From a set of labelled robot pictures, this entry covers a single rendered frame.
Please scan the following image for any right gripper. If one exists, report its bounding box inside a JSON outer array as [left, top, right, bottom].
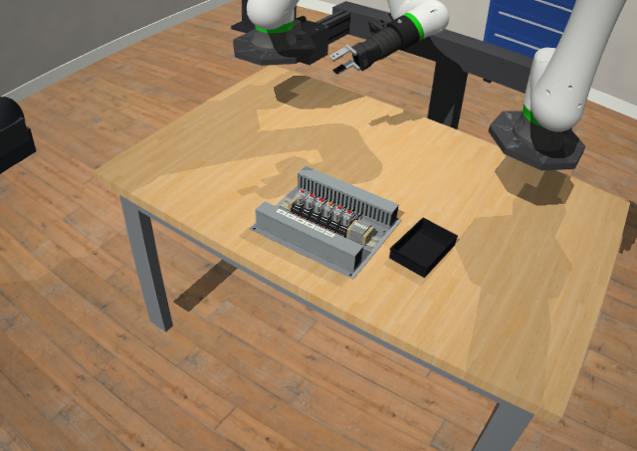
[[329, 15, 420, 75]]

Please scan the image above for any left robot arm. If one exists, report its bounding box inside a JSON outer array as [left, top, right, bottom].
[[513, 0, 627, 151]]

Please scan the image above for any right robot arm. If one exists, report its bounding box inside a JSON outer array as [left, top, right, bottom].
[[247, 0, 449, 52]]

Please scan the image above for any grey relay panel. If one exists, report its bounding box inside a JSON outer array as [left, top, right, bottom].
[[249, 166, 402, 279]]

